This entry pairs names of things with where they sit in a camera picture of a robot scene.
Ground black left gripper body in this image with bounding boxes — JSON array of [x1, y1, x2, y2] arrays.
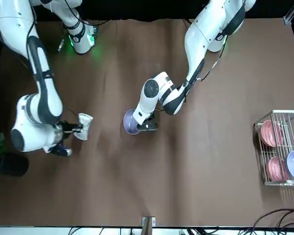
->
[[138, 114, 160, 133]]

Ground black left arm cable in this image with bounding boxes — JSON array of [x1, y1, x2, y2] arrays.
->
[[185, 47, 227, 103]]

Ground pink bowl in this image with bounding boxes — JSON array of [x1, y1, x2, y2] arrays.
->
[[259, 119, 285, 147], [268, 156, 291, 182]]

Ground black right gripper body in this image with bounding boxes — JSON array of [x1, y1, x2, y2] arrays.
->
[[60, 120, 74, 135]]

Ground silver sponge cloth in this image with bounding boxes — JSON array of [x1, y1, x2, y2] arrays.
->
[[74, 113, 94, 141]]

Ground metal wire dish rack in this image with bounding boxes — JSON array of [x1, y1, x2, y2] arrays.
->
[[253, 109, 294, 187]]

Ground aluminium camera post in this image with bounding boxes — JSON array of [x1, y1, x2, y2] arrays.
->
[[141, 216, 156, 235]]

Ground black flower pot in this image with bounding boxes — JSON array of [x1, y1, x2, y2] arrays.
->
[[0, 153, 29, 177]]

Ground white desk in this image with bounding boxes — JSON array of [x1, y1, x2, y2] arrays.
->
[[0, 227, 294, 235]]

